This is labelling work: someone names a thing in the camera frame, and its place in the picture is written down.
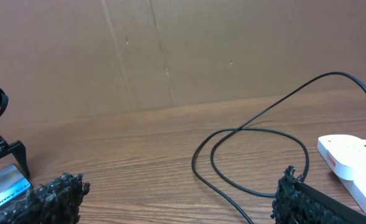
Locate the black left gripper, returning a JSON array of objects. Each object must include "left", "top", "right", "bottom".
[{"left": 0, "top": 136, "right": 31, "bottom": 177}]

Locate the white charger plug adapter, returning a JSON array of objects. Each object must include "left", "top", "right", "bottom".
[{"left": 317, "top": 134, "right": 366, "bottom": 181}]

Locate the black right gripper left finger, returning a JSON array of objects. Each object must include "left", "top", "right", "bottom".
[{"left": 0, "top": 172, "right": 90, "bottom": 224}]

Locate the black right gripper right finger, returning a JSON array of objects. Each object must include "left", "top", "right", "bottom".
[{"left": 271, "top": 166, "right": 366, "bottom": 224}]

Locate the blue Samsung Galaxy smartphone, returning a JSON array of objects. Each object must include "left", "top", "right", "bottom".
[{"left": 0, "top": 164, "right": 33, "bottom": 209}]

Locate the black charger cable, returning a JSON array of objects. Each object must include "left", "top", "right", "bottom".
[{"left": 191, "top": 71, "right": 366, "bottom": 224}]

